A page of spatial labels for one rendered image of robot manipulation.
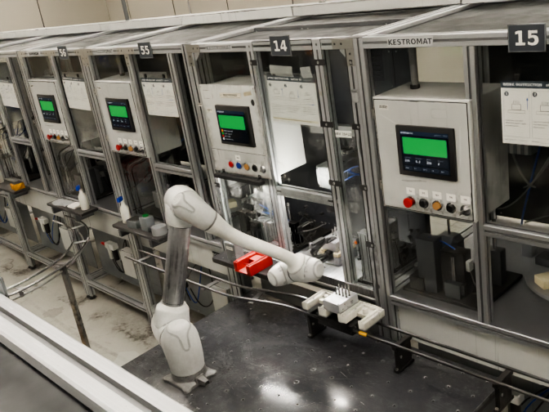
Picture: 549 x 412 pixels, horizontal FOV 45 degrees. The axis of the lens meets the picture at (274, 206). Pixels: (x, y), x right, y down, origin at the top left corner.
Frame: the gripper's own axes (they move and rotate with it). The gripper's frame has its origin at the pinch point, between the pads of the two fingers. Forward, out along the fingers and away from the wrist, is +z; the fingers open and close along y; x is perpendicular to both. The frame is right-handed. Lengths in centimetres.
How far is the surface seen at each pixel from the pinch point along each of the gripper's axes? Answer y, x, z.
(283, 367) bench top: -32, -16, -57
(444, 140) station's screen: 66, -81, -17
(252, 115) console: 68, 25, -15
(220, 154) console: 46, 56, -15
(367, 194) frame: 37, -38, -13
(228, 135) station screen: 58, 43, -17
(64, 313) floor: -100, 267, -39
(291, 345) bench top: -32, -7, -42
